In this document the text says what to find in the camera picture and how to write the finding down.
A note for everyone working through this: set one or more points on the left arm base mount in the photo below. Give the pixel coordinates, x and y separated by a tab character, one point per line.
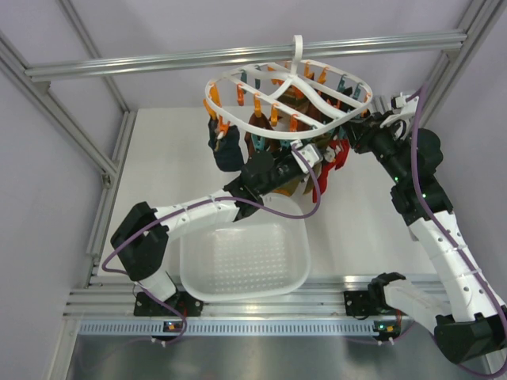
182	302

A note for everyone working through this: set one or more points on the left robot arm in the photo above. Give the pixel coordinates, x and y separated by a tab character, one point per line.
147	241

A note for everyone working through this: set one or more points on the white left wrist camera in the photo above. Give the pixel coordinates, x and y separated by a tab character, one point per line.
305	155

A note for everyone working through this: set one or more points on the teal clothes peg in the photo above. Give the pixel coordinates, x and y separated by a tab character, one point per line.
259	143

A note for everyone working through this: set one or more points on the plain red sock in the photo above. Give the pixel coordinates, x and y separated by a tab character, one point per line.
322	180

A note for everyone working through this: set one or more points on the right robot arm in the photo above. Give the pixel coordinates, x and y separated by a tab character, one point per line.
472	322

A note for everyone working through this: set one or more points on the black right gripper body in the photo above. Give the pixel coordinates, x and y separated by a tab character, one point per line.
382	143

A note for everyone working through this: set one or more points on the aluminium top rail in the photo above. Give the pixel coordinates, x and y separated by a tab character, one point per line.
411	42

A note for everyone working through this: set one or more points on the brown sock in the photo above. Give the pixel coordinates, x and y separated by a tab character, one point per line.
264	124

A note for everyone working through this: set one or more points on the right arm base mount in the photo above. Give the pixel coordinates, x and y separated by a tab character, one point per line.
364	301

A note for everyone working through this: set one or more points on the perforated cable tray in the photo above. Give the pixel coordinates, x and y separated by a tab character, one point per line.
248	327

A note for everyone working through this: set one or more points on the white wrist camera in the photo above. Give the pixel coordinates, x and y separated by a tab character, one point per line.
305	155
405	106

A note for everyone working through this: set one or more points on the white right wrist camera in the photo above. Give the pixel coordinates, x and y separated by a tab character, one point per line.
405	106

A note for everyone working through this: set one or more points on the white round clip hanger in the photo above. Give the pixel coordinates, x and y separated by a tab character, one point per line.
321	83

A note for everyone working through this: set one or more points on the black sock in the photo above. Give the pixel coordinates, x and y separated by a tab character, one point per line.
348	91

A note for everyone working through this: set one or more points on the orange clothes peg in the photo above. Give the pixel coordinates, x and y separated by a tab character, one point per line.
257	105

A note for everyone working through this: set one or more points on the olive striped sock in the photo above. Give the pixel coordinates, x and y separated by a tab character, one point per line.
293	98

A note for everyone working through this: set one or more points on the navy blue sock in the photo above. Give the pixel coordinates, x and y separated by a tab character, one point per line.
226	151

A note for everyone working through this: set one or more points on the red santa sock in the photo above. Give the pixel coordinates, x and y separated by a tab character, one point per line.
342	152

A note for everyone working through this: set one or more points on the translucent white plastic basket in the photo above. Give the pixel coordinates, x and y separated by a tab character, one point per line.
264	255

